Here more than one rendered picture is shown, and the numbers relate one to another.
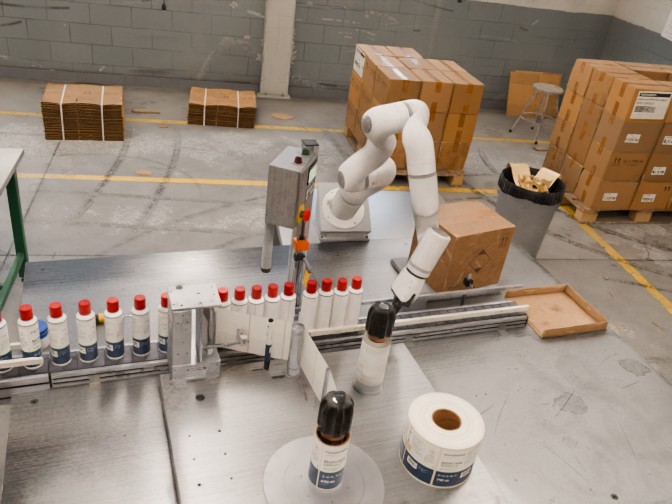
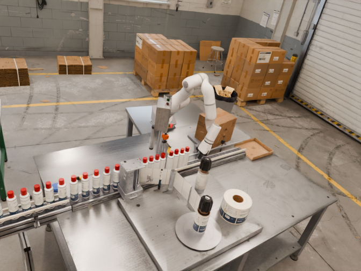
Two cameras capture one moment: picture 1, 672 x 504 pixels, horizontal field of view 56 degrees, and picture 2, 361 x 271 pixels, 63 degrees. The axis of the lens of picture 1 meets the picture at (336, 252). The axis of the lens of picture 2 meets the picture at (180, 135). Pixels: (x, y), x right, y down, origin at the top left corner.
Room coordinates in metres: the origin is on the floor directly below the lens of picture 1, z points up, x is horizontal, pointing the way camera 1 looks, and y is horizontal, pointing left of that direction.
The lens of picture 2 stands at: (-0.13, 0.53, 2.39)
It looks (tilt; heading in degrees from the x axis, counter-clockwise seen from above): 31 degrees down; 344
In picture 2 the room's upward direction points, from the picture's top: 11 degrees clockwise
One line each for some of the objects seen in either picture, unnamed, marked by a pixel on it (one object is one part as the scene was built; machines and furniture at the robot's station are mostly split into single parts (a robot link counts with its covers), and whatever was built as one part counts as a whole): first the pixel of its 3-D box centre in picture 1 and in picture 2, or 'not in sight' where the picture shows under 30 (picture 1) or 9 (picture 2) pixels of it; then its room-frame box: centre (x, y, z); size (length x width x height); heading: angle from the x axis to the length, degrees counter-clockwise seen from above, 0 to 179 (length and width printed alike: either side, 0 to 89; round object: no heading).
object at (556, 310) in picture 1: (555, 309); (253, 148); (2.11, -0.89, 0.85); 0.30 x 0.26 x 0.04; 114
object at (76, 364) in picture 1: (315, 336); (171, 172); (1.71, 0.03, 0.86); 1.65 x 0.08 x 0.04; 114
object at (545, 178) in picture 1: (532, 192); (224, 97); (4.11, -1.29, 0.50); 0.42 x 0.41 x 0.28; 105
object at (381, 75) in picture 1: (407, 112); (163, 63); (5.64, -0.45, 0.45); 1.20 x 0.84 x 0.89; 17
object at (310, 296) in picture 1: (309, 308); (170, 161); (1.70, 0.06, 0.98); 0.05 x 0.05 x 0.20
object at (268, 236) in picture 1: (267, 242); (152, 137); (1.74, 0.22, 1.18); 0.04 x 0.04 x 0.21
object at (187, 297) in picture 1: (194, 296); (132, 164); (1.45, 0.38, 1.14); 0.14 x 0.11 x 0.01; 114
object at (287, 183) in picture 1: (291, 187); (163, 114); (1.75, 0.16, 1.38); 0.17 x 0.10 x 0.19; 169
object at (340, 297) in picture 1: (339, 305); (180, 158); (1.74, -0.04, 0.98); 0.05 x 0.05 x 0.20
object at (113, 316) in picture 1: (114, 328); (96, 182); (1.46, 0.61, 0.98); 0.05 x 0.05 x 0.20
